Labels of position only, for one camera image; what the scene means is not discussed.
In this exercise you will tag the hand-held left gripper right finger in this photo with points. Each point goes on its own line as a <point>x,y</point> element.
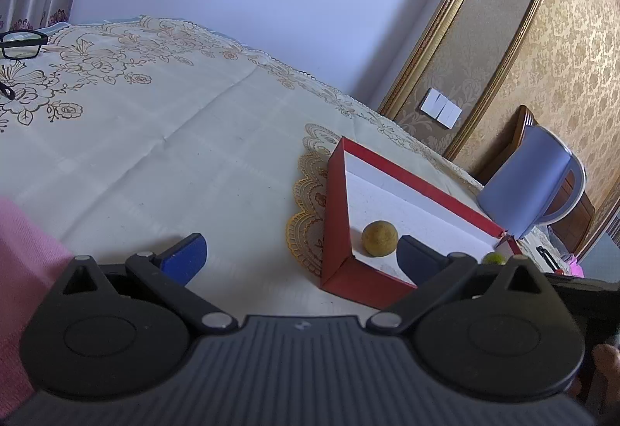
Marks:
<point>411,261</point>

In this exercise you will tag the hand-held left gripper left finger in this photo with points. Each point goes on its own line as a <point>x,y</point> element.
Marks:
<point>186,259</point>

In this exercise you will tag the brown round fruit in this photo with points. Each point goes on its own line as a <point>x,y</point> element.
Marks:
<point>379,238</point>

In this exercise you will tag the green tomato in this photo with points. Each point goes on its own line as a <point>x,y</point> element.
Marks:
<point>494,259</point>

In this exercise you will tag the red shallow cardboard box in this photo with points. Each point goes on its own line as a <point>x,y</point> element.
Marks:
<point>336,222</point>

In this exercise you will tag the person's right hand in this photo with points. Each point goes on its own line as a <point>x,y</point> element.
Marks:
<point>608,360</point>

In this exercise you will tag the embroidered cream tablecloth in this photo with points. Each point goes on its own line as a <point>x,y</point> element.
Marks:
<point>145,140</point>

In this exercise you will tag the blue electric kettle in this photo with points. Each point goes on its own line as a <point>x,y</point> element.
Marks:
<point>523,183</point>

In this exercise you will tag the black eyeglasses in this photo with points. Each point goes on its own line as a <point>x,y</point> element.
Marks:
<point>29,35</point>

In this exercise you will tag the white wall switch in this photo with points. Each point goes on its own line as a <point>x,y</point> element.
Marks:
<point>441,107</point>

